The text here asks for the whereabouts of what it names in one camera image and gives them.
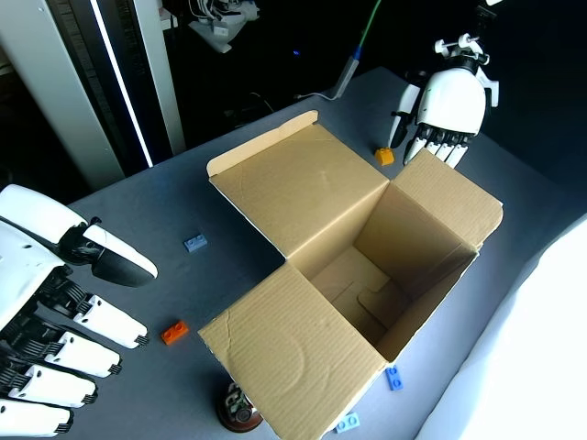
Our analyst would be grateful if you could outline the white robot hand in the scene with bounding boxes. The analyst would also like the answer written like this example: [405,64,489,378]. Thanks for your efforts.
[389,68,488,170]
[0,182,160,439]

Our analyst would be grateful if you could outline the brown cardboard box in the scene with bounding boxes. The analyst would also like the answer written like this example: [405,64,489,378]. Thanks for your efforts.
[197,108,504,440]

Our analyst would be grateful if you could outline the brown round figurine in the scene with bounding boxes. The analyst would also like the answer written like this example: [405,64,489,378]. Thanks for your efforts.
[216,382,265,433]

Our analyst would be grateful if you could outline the grey table cloth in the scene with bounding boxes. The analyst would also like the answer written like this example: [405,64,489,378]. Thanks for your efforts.
[0,66,587,440]

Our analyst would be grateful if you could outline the orange flat block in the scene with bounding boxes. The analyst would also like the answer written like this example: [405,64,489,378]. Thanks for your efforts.
[161,320,190,346]

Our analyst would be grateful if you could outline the wide white cabinet panel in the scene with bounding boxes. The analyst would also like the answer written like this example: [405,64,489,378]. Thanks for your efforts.
[0,0,126,193]

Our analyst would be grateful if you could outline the white lit strip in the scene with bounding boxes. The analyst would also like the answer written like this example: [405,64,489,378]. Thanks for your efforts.
[89,0,155,169]

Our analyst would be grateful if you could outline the white backdrop sheet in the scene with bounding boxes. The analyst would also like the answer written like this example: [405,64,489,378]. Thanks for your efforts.
[415,217,587,440]

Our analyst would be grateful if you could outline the pale blue flat block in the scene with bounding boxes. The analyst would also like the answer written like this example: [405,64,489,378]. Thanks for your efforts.
[335,412,362,435]

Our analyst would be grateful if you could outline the grey white cable adapter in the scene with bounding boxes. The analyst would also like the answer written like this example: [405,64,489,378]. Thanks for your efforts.
[295,44,364,101]

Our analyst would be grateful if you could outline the green cable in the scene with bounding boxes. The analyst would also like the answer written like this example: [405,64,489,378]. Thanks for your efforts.
[357,0,384,50]

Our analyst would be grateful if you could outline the white plastic device with cables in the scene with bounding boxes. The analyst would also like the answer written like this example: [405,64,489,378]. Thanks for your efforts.
[187,0,262,55]

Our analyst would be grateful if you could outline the narrow white cabinet post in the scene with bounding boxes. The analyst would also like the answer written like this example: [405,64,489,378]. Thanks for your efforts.
[132,0,187,155]

